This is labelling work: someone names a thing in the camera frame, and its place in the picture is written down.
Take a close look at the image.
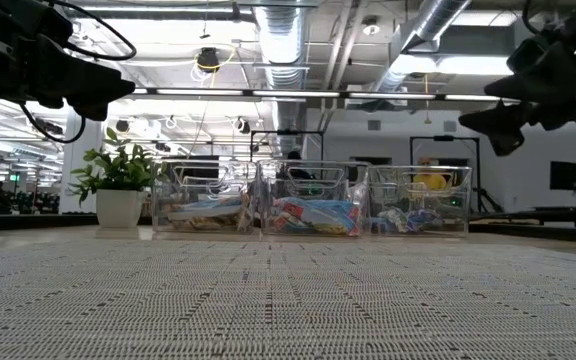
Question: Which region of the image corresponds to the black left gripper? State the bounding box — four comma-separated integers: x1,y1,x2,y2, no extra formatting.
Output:
0,0,137,122

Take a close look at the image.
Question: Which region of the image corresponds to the black monitor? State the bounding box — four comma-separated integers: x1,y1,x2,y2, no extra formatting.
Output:
549,160,576,191

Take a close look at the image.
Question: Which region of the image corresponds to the green potted plant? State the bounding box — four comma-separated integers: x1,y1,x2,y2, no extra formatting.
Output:
67,127,169,230

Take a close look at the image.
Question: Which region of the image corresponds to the black background table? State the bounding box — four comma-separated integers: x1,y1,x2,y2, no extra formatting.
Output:
470,203,576,229

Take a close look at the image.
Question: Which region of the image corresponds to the person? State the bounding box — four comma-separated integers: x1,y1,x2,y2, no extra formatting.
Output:
412,157,457,191
285,151,314,181

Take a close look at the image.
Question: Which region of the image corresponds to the clear plastic bin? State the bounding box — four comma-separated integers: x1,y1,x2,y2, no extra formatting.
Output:
151,159,259,234
366,164,473,236
256,159,371,237

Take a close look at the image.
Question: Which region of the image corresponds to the round ceiling detector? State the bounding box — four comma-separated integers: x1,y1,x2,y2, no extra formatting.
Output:
362,17,382,38

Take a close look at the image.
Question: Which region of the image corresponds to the long ceiling light strip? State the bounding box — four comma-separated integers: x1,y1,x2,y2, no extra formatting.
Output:
132,88,522,104

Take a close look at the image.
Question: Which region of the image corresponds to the grey woven placemat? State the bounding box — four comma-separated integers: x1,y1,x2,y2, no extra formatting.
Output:
0,232,576,360

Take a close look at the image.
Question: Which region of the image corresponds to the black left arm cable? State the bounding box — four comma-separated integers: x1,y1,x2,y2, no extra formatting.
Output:
20,0,138,145

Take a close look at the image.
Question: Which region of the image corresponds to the black metal gantry frame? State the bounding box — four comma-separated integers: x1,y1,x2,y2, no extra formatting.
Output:
409,133,482,211
249,128,325,162

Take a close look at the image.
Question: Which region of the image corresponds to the silver corrugated air duct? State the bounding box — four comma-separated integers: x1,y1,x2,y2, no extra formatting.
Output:
253,0,312,157

